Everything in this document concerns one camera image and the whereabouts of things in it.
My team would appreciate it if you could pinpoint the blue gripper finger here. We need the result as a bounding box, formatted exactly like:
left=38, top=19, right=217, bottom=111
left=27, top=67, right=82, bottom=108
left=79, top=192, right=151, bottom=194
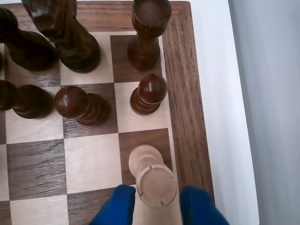
left=180, top=185, right=230, bottom=225
left=90, top=184, right=136, bottom=225

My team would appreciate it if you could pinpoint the light wooden rook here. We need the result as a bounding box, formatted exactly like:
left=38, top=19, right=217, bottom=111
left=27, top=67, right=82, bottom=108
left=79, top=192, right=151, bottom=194
left=128, top=144, right=179, bottom=208

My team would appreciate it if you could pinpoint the wooden chessboard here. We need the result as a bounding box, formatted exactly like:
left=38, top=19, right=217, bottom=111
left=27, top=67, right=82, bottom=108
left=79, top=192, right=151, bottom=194
left=0, top=0, right=215, bottom=225

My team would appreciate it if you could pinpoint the dark wooden pawn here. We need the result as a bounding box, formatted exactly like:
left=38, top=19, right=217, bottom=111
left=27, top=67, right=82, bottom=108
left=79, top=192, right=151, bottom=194
left=129, top=73, right=168, bottom=116
left=54, top=85, right=111, bottom=126
left=0, top=79, right=53, bottom=119

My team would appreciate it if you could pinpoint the dark wooden rook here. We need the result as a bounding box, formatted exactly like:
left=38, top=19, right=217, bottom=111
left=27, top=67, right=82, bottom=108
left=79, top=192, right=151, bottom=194
left=127, top=0, right=172, bottom=71

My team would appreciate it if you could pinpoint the dark wooden knight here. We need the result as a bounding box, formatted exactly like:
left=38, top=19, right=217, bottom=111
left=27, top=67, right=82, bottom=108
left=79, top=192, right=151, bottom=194
left=22, top=0, right=102, bottom=73

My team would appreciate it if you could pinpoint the dark wooden bishop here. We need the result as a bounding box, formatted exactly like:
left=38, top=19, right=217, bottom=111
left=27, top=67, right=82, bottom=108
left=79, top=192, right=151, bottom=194
left=0, top=7, right=58, bottom=71

